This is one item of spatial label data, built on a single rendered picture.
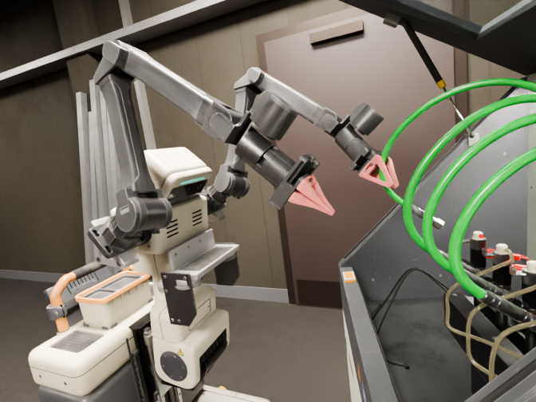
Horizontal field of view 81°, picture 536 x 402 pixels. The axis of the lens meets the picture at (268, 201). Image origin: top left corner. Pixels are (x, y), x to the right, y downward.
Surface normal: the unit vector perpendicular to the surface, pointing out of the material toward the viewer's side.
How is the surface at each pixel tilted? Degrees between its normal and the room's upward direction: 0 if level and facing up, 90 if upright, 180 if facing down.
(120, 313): 92
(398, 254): 90
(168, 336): 90
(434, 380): 0
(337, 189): 90
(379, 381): 0
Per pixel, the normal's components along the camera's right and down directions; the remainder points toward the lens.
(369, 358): -0.13, -0.98
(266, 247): -0.39, 0.21
